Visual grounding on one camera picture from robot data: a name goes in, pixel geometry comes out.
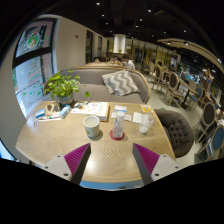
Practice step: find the framed wall poster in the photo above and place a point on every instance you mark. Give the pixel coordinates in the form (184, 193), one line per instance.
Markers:
(35, 38)

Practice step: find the blue white tissue box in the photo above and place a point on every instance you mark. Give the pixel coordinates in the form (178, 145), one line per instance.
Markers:
(65, 111)

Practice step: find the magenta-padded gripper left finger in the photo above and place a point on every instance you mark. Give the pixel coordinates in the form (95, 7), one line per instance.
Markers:
(75, 160)

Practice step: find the brown cardboard holder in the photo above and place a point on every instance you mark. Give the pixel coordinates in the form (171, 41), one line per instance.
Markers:
(52, 109)

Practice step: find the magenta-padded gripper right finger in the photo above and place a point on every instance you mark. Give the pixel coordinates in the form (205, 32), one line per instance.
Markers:
(148, 160)

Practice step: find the person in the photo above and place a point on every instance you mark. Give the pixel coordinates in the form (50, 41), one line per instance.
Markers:
(128, 63)
(115, 60)

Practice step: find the clear white-capped plastic bottle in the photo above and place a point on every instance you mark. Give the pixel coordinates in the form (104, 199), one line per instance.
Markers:
(118, 125)

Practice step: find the clear plastic cup with straw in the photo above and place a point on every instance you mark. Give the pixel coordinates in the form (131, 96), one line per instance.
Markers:
(145, 125)

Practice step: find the grey white chevron cushion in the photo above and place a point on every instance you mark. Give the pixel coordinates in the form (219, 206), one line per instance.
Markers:
(120, 82)

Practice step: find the grey curved sofa bench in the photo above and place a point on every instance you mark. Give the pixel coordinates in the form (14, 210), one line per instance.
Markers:
(90, 78)

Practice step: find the white ceramic mug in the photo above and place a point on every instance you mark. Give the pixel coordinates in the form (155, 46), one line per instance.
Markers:
(91, 127)

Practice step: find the white paper cards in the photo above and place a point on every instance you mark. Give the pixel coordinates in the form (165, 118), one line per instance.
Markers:
(127, 117)

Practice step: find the white round column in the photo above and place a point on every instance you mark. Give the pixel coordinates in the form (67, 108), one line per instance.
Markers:
(119, 43)

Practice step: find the small blue white packet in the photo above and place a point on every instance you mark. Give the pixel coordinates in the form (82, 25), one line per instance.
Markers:
(40, 113)

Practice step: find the flat round red coaster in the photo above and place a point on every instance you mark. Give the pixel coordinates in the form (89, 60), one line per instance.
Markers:
(112, 136)

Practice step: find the blue white card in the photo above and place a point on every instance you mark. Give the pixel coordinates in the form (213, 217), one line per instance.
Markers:
(120, 109)

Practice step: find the group of ceiling lights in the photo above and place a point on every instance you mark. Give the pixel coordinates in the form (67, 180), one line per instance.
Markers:
(149, 10)

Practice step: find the green potted plant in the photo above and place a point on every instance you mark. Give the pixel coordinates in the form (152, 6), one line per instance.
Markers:
(63, 86)

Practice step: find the group of wooden chairs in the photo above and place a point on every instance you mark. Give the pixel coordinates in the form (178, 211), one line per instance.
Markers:
(173, 83)

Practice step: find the white yellow menu box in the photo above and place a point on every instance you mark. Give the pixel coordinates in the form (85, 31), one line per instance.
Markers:
(91, 109)

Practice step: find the dark tufted armchair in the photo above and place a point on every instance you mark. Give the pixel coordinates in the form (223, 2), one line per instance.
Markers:
(176, 131)

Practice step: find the white paper napkin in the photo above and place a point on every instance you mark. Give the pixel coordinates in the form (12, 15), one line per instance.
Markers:
(137, 117)

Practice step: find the yellow square card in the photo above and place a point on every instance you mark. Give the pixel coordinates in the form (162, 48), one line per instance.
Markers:
(146, 108)

